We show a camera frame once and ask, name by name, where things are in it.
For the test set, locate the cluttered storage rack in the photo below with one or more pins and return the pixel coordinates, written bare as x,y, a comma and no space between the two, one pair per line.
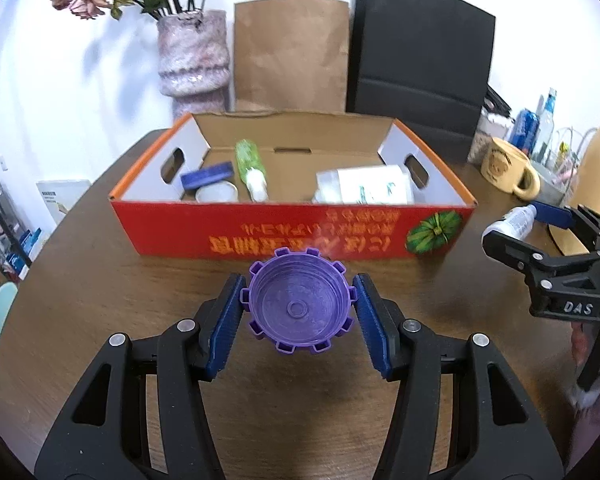
0,220

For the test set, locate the large white screw lid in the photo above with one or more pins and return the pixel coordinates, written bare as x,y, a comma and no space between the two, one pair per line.
215,192

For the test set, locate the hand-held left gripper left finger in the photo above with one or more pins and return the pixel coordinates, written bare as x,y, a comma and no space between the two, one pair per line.
225,325

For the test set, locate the black paper bag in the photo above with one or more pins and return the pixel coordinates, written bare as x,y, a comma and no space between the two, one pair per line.
420,60

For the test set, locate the purple gear-shaped lid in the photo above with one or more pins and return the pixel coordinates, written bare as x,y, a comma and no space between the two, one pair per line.
297,305

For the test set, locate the pale grey bowl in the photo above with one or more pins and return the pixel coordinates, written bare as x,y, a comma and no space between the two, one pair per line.
552,186

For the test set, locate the blue drink can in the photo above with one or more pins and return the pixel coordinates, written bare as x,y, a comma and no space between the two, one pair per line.
524,127

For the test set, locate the yellow bear mug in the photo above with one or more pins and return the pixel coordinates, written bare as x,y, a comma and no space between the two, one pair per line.
502,162

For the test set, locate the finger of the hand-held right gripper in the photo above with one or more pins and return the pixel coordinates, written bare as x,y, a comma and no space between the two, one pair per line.
550,212
510,252

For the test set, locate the green spray bottle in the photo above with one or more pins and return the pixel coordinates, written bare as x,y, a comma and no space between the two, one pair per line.
250,160

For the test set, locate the mottled pink vase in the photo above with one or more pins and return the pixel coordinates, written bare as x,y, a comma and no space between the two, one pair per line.
192,55

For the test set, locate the white box appliance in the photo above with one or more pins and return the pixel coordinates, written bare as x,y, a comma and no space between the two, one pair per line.
62,197

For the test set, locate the clear food jar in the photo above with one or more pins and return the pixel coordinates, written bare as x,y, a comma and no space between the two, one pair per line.
485,135

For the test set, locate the small white squeeze bottle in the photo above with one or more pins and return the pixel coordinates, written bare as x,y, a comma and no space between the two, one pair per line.
517,219

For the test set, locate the red cardboard box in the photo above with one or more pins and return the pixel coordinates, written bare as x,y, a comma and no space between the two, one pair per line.
280,232

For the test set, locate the clear plastic water bottle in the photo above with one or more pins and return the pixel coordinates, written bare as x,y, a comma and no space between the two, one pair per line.
545,125

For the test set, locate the person's right forearm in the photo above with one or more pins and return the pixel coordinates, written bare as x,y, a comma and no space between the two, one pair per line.
595,427

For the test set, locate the person's right hand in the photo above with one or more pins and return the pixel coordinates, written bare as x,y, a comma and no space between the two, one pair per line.
579,347

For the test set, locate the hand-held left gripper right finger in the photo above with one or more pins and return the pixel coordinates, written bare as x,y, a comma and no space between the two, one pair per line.
375,330

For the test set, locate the clear plastic swab container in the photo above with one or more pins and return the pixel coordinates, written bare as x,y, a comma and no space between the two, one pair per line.
365,185

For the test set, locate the brown paper bag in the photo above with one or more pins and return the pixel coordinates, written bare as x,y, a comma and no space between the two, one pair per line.
290,55

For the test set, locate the teal plastic bin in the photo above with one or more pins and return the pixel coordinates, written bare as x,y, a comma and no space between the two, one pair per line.
2,310

